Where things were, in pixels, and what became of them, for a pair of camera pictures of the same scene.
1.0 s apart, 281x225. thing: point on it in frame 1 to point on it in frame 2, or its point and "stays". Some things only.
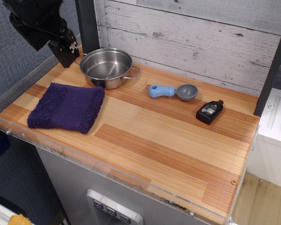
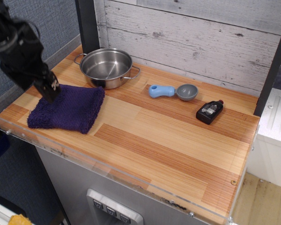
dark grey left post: (88, 25) stays
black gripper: (41, 22) to (25, 63)
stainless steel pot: (107, 68) stays
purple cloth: (75, 108) stays
